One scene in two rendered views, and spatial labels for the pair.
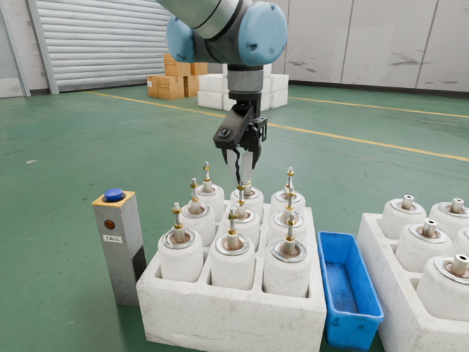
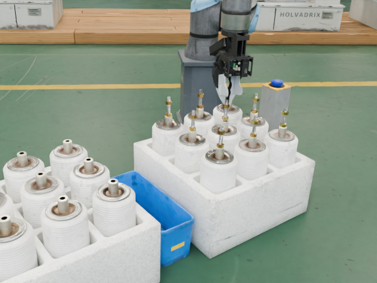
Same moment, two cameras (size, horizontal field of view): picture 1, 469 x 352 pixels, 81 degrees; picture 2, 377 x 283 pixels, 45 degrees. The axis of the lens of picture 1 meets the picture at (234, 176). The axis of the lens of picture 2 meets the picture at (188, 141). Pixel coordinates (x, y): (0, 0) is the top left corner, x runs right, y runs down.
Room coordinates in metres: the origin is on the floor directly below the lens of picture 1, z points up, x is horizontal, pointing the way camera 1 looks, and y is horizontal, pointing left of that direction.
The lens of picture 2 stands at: (1.32, -0.97, 0.81)
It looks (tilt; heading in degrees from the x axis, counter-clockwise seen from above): 27 degrees down; 132
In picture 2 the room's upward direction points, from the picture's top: 2 degrees clockwise
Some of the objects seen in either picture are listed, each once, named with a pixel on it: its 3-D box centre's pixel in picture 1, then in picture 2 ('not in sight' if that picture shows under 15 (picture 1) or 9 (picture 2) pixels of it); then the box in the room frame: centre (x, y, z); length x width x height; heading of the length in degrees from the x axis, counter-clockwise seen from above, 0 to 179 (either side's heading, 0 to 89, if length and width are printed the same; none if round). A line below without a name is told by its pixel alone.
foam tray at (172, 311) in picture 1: (240, 265); (220, 177); (0.59, -0.02, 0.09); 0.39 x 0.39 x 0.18; 80
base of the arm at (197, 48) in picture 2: not in sight; (203, 43); (0.14, 0.39, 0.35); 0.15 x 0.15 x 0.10
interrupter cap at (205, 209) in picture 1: (195, 210); (253, 121); (0.61, 0.10, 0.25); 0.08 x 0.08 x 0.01
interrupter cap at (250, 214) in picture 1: (241, 214); (224, 129); (0.59, -0.02, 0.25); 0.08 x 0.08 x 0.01
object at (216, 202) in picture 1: (209, 216); (277, 163); (0.73, 0.08, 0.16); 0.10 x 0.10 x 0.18
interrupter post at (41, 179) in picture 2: not in sight; (41, 179); (0.50, -0.55, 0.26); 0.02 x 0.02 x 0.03
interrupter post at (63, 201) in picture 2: (456, 205); (63, 204); (0.62, -0.57, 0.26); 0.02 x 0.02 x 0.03
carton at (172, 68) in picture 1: (176, 64); not in sight; (4.29, 0.83, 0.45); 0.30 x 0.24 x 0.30; 53
